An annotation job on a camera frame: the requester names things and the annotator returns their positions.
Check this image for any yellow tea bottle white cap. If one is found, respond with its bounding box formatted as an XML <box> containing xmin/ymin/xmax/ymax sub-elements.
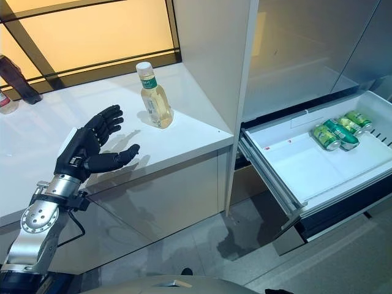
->
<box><xmin>135</xmin><ymin>61</ymin><xmax>174</xmax><ymax>129</ymax></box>

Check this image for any white counter cabinet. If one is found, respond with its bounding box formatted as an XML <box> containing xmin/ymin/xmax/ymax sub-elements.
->
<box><xmin>0</xmin><ymin>62</ymin><xmax>235</xmax><ymax>276</ymax></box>

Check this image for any steel fridge door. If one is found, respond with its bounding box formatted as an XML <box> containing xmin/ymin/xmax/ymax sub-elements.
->
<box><xmin>335</xmin><ymin>0</ymin><xmax>392</xmax><ymax>92</ymax></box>
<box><xmin>244</xmin><ymin>0</ymin><xmax>382</xmax><ymax>123</ymax></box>

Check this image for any orange lit window black frame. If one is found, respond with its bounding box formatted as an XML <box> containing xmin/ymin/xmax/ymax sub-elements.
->
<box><xmin>0</xmin><ymin>0</ymin><xmax>184</xmax><ymax>104</ymax></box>

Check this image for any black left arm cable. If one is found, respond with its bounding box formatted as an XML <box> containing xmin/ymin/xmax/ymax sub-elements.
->
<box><xmin>58</xmin><ymin>211</ymin><xmax>85</xmax><ymax>247</ymax></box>

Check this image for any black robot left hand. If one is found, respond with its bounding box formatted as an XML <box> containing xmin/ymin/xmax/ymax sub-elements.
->
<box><xmin>54</xmin><ymin>104</ymin><xmax>141</xmax><ymax>184</ymax></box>

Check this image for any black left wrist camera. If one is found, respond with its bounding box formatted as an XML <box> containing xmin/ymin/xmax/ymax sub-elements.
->
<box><xmin>69</xmin><ymin>189</ymin><xmax>90</xmax><ymax>212</ymax></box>

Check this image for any light green drink can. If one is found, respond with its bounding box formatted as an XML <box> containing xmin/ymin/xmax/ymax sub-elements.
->
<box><xmin>337</xmin><ymin>110</ymin><xmax>373</xmax><ymax>135</ymax></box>
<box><xmin>312</xmin><ymin>124</ymin><xmax>341</xmax><ymax>151</ymax></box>

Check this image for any dark green drink can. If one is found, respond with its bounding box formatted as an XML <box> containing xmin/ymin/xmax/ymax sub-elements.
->
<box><xmin>323</xmin><ymin>118</ymin><xmax>360</xmax><ymax>151</ymax></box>

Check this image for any white tall cabinet panel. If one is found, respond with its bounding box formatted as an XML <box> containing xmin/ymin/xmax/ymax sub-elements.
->
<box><xmin>173</xmin><ymin>0</ymin><xmax>260</xmax><ymax>217</ymax></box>

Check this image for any brown flat panel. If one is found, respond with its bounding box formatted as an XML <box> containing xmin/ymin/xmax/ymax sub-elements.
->
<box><xmin>234</xmin><ymin>167</ymin><xmax>267</xmax><ymax>203</ymax></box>

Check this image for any brown cola bottle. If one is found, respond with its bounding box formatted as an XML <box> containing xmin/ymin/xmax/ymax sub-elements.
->
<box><xmin>0</xmin><ymin>53</ymin><xmax>42</xmax><ymax>105</ymax></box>

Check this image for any white fridge drawer bin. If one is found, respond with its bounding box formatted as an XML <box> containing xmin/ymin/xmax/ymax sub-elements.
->
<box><xmin>241</xmin><ymin>90</ymin><xmax>392</xmax><ymax>212</ymax></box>

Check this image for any clear bottle red label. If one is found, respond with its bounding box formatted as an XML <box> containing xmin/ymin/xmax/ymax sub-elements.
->
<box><xmin>0</xmin><ymin>88</ymin><xmax>20</xmax><ymax>116</ymax></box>

